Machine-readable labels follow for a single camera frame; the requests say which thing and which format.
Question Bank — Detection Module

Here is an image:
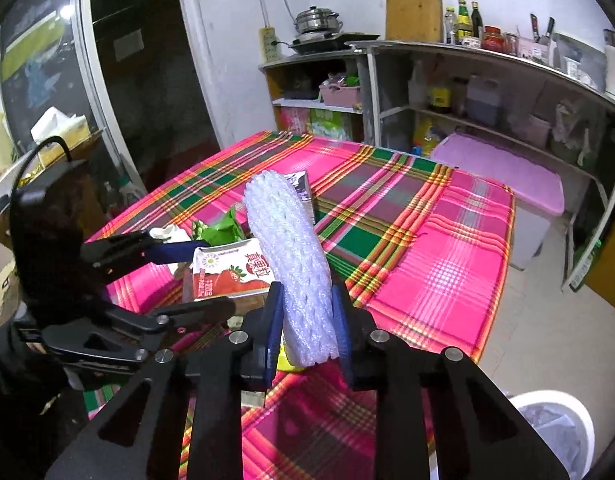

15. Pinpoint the strawberry milk carton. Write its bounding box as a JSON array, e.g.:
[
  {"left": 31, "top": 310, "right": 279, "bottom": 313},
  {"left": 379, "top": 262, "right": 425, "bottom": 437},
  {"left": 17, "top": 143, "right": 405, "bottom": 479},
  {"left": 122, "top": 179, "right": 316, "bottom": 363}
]
[{"left": 190, "top": 238, "right": 275, "bottom": 300}]

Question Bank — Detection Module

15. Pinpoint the green snack bag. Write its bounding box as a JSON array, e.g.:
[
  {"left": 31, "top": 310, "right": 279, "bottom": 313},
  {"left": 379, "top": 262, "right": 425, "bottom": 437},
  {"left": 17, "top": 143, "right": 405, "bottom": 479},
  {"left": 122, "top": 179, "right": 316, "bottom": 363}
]
[{"left": 191, "top": 207, "right": 245, "bottom": 247}]

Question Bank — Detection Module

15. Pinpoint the white foam fruit net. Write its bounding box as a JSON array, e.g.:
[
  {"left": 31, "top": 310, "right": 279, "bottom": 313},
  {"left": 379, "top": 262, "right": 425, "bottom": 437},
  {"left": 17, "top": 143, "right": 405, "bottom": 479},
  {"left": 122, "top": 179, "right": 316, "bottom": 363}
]
[{"left": 243, "top": 170, "right": 339, "bottom": 368}]

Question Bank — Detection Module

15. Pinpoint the purple grape milk carton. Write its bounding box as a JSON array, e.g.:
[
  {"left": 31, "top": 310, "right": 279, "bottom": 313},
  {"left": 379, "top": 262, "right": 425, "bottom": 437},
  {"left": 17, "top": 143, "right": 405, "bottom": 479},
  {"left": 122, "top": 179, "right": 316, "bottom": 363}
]
[{"left": 284, "top": 171, "right": 316, "bottom": 224}]

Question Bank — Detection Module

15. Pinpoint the white trash bin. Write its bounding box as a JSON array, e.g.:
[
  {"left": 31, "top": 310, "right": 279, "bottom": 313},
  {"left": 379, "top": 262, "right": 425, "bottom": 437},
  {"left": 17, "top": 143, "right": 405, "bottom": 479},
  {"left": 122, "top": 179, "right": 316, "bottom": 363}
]
[{"left": 509, "top": 390, "right": 596, "bottom": 479}]

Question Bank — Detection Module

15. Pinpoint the pink plaid tablecloth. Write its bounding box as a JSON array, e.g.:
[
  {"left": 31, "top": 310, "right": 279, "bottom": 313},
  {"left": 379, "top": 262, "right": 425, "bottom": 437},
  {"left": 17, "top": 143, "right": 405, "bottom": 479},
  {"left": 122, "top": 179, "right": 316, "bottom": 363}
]
[{"left": 100, "top": 131, "right": 515, "bottom": 479}]

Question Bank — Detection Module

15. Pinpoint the pink lidded storage box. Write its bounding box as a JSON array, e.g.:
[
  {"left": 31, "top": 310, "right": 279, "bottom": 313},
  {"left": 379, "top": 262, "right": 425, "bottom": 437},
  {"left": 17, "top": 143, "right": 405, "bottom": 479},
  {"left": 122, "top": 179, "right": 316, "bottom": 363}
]
[{"left": 430, "top": 131, "right": 567, "bottom": 271}]

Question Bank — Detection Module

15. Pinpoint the green glass bottle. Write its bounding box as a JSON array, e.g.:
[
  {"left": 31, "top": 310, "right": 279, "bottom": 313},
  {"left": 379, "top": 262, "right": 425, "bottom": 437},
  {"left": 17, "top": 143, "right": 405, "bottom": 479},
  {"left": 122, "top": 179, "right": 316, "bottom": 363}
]
[{"left": 569, "top": 240, "right": 601, "bottom": 292}]

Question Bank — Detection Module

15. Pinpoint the pink plastic basket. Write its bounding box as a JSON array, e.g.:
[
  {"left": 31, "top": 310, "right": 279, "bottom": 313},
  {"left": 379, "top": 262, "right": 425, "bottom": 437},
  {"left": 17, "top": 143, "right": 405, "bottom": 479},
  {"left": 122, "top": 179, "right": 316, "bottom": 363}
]
[{"left": 319, "top": 82, "right": 362, "bottom": 108}]

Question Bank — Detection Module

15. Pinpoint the small wooden shelf cabinet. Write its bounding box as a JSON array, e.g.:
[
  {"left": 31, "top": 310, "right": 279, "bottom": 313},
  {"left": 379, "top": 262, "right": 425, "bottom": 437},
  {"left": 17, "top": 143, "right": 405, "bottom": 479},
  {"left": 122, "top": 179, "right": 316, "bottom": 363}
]
[{"left": 260, "top": 50, "right": 373, "bottom": 143}]

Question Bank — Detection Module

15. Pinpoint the white power strip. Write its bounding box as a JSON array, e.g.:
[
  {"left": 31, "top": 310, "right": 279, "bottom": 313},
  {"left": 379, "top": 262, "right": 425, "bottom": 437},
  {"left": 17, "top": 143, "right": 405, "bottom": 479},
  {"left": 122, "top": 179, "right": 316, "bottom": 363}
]
[{"left": 258, "top": 27, "right": 282, "bottom": 63}]

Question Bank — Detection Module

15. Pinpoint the grey metal shelf unit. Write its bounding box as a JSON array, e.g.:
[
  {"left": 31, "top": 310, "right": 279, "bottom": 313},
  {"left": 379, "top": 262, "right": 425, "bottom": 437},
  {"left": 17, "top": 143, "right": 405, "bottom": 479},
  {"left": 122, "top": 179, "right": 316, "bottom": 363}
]
[{"left": 351, "top": 40, "right": 615, "bottom": 289}]

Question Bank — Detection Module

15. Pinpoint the grey oil jug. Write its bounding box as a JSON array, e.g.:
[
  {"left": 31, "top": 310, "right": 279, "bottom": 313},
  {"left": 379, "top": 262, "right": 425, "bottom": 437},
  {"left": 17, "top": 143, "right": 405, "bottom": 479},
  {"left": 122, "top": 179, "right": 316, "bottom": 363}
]
[{"left": 465, "top": 75, "right": 501, "bottom": 127}]

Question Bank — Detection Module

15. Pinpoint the black induction cooker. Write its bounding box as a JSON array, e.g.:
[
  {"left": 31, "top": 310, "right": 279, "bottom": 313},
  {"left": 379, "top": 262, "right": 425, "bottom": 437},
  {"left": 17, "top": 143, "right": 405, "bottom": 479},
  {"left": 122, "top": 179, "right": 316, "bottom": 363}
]
[{"left": 289, "top": 32, "right": 379, "bottom": 55}]

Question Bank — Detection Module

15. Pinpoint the steel cooking pot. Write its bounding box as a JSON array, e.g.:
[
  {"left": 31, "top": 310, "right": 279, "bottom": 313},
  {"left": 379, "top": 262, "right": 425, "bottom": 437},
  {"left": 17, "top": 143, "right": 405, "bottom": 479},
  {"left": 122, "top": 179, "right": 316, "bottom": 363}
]
[{"left": 294, "top": 6, "right": 343, "bottom": 35}]

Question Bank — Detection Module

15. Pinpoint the green cap sauce bottle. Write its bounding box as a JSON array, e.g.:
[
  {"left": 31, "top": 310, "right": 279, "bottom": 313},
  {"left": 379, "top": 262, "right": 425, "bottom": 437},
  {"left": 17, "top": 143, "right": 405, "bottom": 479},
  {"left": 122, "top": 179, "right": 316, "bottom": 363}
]
[{"left": 455, "top": 0, "right": 473, "bottom": 44}]

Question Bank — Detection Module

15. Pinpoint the red lidded jar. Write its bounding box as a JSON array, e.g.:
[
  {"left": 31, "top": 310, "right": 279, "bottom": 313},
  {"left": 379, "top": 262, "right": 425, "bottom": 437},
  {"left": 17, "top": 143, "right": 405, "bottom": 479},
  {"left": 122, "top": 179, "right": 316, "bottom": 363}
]
[{"left": 481, "top": 25, "right": 505, "bottom": 53}]

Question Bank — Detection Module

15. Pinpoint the clear plastic bottle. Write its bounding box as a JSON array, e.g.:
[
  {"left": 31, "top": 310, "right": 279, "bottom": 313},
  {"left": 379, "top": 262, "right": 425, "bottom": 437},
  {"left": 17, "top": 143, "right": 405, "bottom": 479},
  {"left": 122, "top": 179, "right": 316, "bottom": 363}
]
[{"left": 444, "top": 6, "right": 457, "bottom": 44}]

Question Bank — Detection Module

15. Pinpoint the dark soy sauce bottle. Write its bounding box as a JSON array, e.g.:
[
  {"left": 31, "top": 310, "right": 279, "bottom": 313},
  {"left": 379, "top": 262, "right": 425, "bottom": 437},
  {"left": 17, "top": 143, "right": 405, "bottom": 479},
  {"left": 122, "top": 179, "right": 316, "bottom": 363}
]
[{"left": 471, "top": 0, "right": 484, "bottom": 39}]

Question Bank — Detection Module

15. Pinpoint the wooden cutting board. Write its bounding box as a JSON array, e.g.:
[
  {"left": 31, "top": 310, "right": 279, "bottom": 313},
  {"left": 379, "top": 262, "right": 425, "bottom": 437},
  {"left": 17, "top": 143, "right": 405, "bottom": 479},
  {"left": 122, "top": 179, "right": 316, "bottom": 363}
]
[{"left": 385, "top": 0, "right": 444, "bottom": 42}]

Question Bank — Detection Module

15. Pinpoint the white thermos flask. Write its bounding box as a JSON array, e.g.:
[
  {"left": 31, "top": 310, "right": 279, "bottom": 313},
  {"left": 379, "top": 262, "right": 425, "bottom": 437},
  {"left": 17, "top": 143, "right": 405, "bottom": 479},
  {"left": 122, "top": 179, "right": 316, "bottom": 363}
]
[{"left": 603, "top": 29, "right": 615, "bottom": 97}]

